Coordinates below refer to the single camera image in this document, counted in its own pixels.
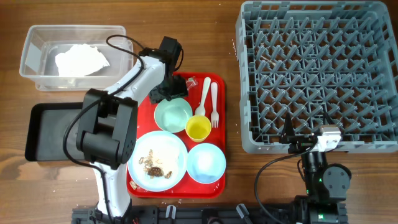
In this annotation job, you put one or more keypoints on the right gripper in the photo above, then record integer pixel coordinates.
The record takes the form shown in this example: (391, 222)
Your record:
(302, 142)

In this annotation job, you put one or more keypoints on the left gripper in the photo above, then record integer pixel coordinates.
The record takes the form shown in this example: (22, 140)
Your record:
(180, 89)

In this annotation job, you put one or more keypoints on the mint green bowl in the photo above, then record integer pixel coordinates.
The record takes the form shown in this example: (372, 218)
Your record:
(172, 116)

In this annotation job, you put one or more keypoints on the red candy wrapper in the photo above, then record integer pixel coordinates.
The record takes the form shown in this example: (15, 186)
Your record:
(191, 83)

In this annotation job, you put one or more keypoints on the white paper napkin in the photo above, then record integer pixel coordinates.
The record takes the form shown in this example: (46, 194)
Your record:
(81, 60)

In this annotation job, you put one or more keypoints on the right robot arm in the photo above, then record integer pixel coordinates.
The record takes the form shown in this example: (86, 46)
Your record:
(326, 184)

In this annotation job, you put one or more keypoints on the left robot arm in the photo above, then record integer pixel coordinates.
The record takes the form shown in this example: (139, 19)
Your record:
(107, 125)

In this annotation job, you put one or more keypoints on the grey dishwasher rack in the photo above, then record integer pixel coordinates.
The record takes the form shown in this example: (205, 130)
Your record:
(307, 57)

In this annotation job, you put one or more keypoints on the clear plastic waste bin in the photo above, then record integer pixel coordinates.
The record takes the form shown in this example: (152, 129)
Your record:
(44, 42)

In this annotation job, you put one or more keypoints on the white plastic spoon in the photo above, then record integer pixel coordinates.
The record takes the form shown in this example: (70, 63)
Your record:
(200, 110)

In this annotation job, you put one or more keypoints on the yellow plastic cup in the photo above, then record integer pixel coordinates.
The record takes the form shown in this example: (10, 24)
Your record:
(198, 128)

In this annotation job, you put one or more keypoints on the red plastic serving tray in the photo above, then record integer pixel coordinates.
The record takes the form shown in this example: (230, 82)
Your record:
(187, 187)

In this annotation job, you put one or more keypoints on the large light blue plate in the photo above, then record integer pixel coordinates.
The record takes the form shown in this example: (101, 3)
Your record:
(170, 145)

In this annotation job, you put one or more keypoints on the white plastic fork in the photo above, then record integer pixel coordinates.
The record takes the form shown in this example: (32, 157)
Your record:
(214, 97)

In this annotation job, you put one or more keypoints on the small light blue bowl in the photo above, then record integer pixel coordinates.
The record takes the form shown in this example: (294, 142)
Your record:
(206, 163)

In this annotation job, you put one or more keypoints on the food scrap on tray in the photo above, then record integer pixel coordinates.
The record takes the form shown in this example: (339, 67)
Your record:
(133, 185)

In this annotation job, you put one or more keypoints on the black rectangular tray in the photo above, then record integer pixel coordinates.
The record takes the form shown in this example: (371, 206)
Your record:
(47, 126)

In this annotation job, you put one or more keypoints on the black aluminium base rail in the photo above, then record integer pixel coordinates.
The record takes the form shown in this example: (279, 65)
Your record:
(285, 213)

